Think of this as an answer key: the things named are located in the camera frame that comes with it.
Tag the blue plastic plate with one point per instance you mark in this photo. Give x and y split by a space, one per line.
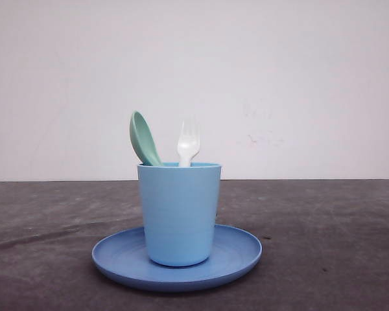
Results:
122 257

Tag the mint green plastic spoon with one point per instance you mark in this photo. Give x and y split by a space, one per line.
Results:
142 141

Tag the white plastic fork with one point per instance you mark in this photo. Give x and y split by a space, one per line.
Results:
188 142

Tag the light blue plastic cup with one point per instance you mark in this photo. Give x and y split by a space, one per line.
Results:
179 210

